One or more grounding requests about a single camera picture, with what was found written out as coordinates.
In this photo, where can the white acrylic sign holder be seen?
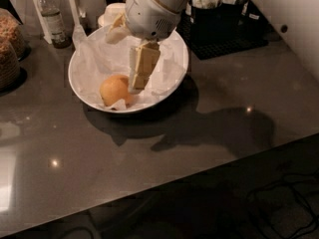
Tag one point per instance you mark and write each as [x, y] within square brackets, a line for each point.
[75, 13]

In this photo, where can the black rubber mat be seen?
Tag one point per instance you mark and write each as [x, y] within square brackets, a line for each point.
[218, 46]

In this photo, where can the white upturned cup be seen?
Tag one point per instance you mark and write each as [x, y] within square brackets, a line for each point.
[110, 16]

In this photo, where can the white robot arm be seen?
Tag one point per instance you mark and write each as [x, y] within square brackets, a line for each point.
[296, 21]

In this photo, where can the upper cereal jar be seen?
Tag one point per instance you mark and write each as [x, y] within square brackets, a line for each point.
[11, 31]

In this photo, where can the orange fruit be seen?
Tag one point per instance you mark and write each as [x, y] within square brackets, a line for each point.
[115, 88]

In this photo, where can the black labelled container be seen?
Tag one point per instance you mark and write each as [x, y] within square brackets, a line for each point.
[255, 22]

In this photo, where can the black container with packets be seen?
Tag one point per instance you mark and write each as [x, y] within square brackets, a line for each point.
[228, 15]

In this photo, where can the glass bottle black cap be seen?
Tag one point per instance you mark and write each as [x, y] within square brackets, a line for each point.
[54, 21]

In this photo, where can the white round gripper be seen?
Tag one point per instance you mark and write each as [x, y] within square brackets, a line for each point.
[150, 19]

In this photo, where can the black container with napkins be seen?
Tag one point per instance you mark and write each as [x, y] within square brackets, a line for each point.
[202, 15]

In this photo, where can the lower cereal jar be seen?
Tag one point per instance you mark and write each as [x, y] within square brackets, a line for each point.
[9, 65]

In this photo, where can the white bowl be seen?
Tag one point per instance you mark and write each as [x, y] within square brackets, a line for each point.
[172, 63]

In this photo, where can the cereal jar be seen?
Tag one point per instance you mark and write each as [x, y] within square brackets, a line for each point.
[9, 65]
[11, 31]

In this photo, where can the white crumpled paper liner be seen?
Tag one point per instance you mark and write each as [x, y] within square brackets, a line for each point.
[96, 60]

